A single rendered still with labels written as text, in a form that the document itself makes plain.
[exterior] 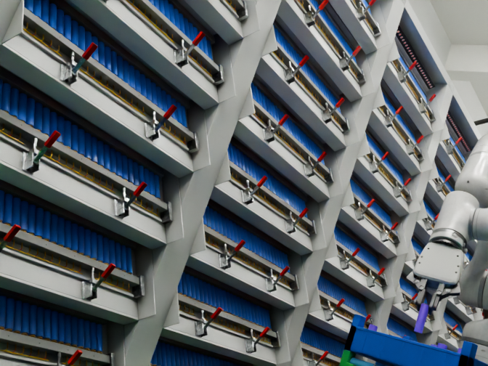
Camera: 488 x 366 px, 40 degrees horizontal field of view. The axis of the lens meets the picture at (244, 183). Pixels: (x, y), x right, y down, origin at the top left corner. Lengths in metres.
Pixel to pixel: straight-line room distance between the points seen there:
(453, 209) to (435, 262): 0.15
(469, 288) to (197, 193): 0.99
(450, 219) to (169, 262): 0.68
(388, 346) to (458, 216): 0.39
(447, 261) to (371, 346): 0.28
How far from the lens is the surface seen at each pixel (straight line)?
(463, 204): 1.69
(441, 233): 1.63
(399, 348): 1.43
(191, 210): 1.68
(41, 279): 1.41
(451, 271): 1.58
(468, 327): 2.26
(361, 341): 1.49
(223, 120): 1.73
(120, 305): 1.58
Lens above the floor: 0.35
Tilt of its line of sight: 13 degrees up
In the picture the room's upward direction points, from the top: 19 degrees clockwise
